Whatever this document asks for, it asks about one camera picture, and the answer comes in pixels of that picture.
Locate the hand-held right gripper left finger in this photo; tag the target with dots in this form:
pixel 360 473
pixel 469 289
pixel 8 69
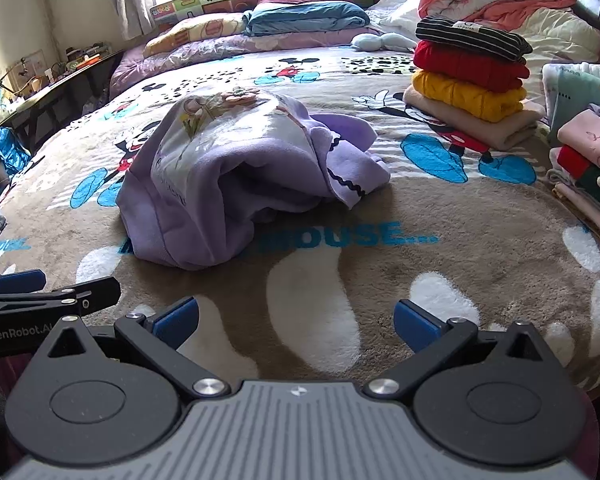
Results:
pixel 177 321

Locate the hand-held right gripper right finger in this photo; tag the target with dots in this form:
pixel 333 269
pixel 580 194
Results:
pixel 415 325

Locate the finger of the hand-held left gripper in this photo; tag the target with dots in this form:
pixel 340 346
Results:
pixel 20 279
pixel 96 292

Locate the purple sweatshirt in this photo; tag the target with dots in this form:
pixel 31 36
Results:
pixel 220 180

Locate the cartoon printed blanket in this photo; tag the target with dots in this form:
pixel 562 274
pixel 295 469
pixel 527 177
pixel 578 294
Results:
pixel 430 240

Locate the blue plastic bag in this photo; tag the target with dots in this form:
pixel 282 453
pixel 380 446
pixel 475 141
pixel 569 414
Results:
pixel 10 155

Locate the dark side table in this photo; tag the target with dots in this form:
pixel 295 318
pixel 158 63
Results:
pixel 55 90

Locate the beige folded sweater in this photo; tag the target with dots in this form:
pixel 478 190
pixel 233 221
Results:
pixel 480 129

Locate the pale pink folded garment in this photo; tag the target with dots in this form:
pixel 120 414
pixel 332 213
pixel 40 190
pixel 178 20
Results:
pixel 590 215

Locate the red and green dotted garment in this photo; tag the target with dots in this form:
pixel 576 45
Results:
pixel 587 180

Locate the yellow folded sweater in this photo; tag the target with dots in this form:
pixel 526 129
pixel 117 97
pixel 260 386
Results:
pixel 470 94

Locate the pink printed folded garment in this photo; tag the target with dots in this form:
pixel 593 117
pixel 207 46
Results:
pixel 590 140

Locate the red folded sweater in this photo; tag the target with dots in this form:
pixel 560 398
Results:
pixel 470 67

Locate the light green folded garment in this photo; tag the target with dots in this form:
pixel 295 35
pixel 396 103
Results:
pixel 575 95

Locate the yellow printed pillow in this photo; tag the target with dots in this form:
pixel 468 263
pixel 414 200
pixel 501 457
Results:
pixel 200 30

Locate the light blue plush toy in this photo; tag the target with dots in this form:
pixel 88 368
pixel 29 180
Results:
pixel 375 41

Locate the purple quilt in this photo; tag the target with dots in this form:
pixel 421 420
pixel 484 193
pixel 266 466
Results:
pixel 260 43

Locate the black striped folded garment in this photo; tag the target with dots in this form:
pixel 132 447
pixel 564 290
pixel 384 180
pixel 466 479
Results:
pixel 470 39

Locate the blue folded blanket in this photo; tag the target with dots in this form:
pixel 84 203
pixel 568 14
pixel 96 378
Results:
pixel 305 16

